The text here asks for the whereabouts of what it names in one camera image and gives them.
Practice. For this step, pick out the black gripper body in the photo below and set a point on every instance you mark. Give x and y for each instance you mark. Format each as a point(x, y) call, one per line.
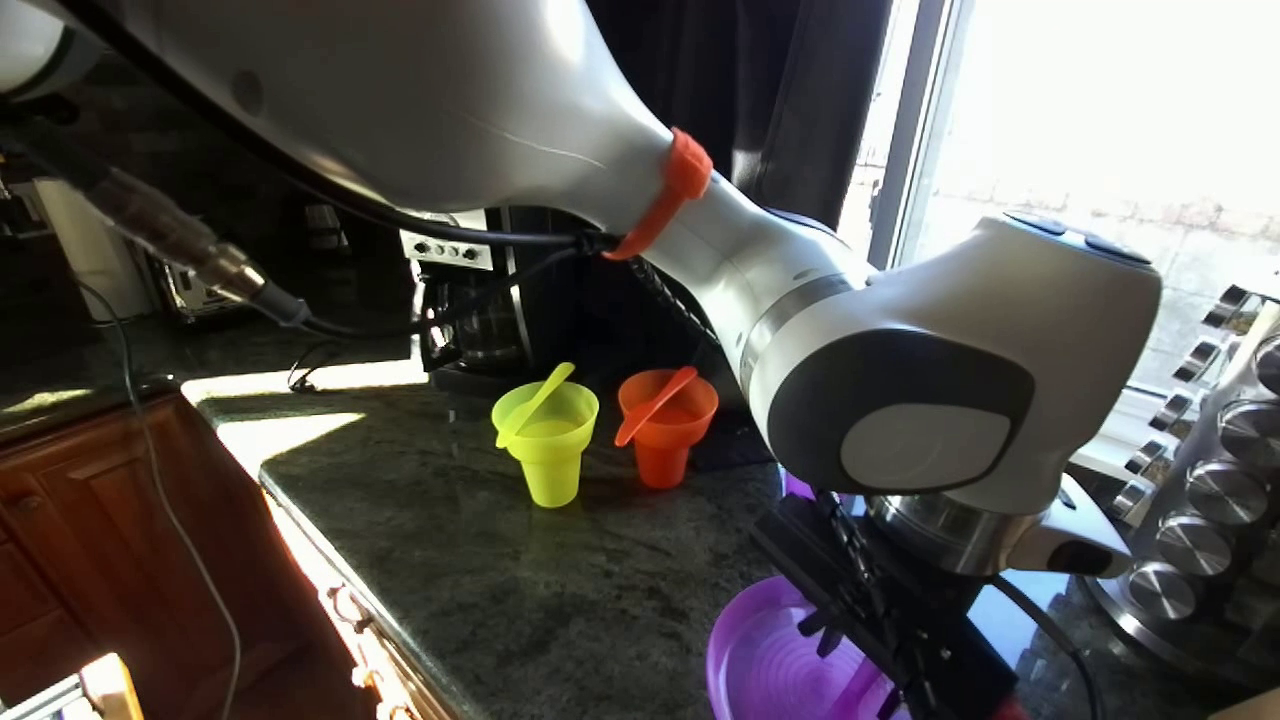
point(892, 612)

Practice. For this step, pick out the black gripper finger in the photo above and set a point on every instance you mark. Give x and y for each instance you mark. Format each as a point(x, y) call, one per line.
point(819, 630)

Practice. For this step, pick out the purple plastic plate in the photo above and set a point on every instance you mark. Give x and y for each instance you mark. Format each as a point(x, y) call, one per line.
point(767, 664)

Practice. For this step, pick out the purple plastic cup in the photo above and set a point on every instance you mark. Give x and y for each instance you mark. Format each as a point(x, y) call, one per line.
point(797, 484)

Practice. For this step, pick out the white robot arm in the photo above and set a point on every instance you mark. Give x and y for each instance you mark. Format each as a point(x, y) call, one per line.
point(932, 373)

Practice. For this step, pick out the orange plastic cup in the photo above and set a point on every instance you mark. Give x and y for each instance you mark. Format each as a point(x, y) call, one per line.
point(663, 447)

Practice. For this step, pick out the orange plastic spoon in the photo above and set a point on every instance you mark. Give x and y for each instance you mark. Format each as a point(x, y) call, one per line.
point(658, 407)

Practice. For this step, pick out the yellow-green plastic cup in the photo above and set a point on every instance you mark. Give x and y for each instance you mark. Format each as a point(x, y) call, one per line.
point(550, 460)

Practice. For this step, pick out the yellow-green plastic spoon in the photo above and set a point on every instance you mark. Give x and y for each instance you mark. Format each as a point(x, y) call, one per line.
point(534, 400)

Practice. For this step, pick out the stainless steel coffee maker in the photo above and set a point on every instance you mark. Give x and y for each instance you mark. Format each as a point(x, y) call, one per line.
point(460, 312)

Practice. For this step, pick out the dark curtain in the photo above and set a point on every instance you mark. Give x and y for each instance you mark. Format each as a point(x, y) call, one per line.
point(775, 94)

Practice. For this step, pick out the bright window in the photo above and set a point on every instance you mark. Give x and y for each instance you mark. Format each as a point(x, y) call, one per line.
point(1122, 94)

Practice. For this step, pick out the chrome toaster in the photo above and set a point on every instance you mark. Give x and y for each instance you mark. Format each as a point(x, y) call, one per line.
point(203, 301)

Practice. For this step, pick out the brown wooden cabinet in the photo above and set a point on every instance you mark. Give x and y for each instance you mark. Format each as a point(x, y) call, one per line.
point(106, 561)

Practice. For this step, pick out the pale wooden board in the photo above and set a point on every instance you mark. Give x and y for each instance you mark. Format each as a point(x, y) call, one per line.
point(81, 693)

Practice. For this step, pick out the white cylindrical container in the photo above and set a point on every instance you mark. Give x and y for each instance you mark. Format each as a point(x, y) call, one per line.
point(81, 253)

